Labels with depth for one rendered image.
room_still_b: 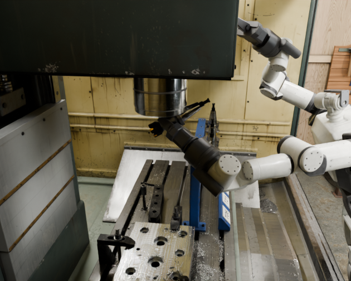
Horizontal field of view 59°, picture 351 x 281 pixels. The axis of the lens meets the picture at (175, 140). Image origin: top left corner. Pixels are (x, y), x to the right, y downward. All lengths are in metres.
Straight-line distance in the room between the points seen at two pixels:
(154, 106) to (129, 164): 1.25
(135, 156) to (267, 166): 1.30
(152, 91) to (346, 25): 3.13
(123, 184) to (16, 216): 0.99
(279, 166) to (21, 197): 0.80
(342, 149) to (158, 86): 0.61
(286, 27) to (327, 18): 1.81
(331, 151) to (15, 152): 0.96
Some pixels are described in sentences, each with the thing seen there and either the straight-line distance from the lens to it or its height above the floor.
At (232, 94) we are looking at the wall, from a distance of 1.96.
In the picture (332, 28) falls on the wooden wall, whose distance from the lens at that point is 3.75.
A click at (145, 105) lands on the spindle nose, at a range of 0.87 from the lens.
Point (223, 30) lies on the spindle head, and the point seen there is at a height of 1.70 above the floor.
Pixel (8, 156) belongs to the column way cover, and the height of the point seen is 1.35.
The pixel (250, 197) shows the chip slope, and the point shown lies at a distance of 1.92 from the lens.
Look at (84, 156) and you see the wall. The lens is 2.32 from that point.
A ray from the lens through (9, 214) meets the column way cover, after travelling 1.08.
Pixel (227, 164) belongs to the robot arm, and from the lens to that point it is 0.87.
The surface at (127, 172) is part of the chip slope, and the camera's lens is 2.05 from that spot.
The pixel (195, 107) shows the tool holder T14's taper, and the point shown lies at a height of 1.46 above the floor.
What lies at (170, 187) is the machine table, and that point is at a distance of 1.62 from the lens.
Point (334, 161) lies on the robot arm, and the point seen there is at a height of 1.31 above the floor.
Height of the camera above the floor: 1.75
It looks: 23 degrees down
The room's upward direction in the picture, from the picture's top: straight up
